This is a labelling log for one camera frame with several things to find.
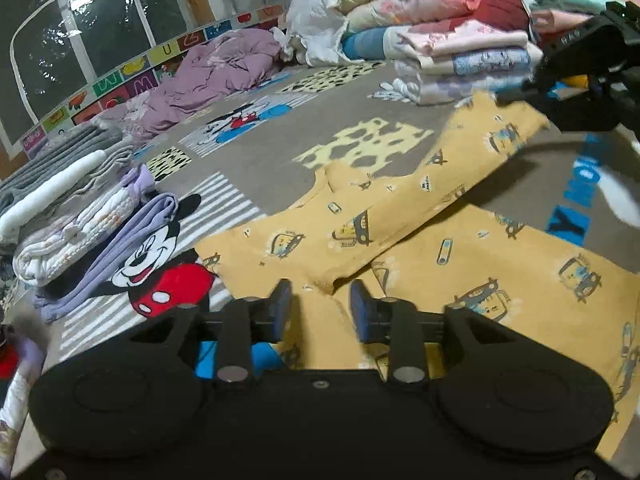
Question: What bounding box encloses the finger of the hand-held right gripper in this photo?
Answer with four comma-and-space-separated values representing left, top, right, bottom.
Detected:
494, 79, 566, 109

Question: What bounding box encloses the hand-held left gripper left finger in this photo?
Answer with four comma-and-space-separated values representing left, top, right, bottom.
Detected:
127, 279, 293, 391

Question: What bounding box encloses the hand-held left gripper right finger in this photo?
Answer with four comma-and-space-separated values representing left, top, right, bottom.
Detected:
348, 280, 516, 390

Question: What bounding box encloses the yellow car print garment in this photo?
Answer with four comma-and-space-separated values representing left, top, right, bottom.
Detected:
194, 91, 640, 466

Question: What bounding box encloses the pile of pastel clothes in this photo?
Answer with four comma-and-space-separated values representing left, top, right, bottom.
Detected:
285, 0, 621, 106

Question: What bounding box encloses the stack of folded grey-white-lilac clothes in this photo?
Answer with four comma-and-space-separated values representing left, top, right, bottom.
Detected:
0, 122, 181, 323

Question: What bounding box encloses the cartoon mouse printed blanket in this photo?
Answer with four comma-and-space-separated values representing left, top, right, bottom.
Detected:
10, 57, 640, 480

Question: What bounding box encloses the purple crumpled bedding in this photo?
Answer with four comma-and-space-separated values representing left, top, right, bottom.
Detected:
95, 27, 288, 141

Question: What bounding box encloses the colourful alphabet picture border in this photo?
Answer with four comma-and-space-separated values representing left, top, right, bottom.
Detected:
20, 4, 291, 158

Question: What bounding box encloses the clear plastic window panel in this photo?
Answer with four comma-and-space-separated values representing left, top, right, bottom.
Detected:
0, 0, 201, 161

